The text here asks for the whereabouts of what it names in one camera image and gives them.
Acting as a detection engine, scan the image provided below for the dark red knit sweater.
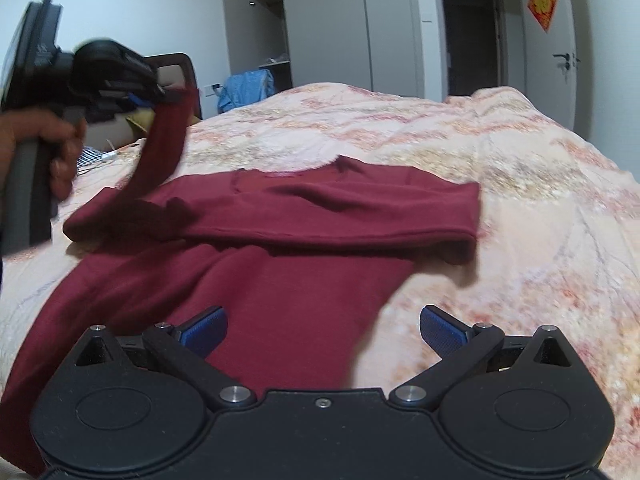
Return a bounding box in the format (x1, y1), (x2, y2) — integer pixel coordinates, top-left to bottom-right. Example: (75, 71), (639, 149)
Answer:
(1, 84), (480, 474)

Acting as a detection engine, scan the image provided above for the white bedroom door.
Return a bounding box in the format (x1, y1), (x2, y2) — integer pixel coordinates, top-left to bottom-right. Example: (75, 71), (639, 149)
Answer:
(522, 0), (577, 130)

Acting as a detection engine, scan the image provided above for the blue clothes pile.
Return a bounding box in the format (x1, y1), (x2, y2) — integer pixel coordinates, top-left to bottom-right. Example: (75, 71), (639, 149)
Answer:
(217, 70), (276, 114)

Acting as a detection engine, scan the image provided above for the mustard yellow pillow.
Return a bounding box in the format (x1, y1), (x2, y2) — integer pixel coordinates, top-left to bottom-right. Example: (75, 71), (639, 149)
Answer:
(126, 108), (155, 138)

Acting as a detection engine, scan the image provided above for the grey built-in wardrobe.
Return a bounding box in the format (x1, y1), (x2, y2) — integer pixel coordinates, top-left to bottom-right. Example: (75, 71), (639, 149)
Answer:
(222, 0), (424, 96)

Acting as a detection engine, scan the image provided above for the black door handle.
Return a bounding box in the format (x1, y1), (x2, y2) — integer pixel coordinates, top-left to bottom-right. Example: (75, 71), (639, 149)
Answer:
(553, 52), (582, 72)

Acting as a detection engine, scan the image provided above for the beige padded headboard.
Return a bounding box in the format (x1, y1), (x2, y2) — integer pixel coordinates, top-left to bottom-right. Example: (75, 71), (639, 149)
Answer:
(107, 53), (198, 148)

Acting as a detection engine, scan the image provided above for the floral peach quilt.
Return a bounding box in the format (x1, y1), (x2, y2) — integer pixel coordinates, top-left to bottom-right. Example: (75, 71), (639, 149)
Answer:
(1, 84), (639, 479)

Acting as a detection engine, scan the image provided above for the white charger with cable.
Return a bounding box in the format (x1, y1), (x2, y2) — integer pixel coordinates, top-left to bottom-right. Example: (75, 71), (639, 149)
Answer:
(77, 139), (145, 176)

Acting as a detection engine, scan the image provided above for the houndstooth black white pillow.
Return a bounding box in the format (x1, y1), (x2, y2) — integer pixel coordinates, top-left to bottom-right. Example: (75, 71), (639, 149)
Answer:
(77, 146), (107, 168)

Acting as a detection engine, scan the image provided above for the person's left hand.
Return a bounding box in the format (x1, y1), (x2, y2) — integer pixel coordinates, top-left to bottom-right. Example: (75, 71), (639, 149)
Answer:
(0, 108), (87, 200)

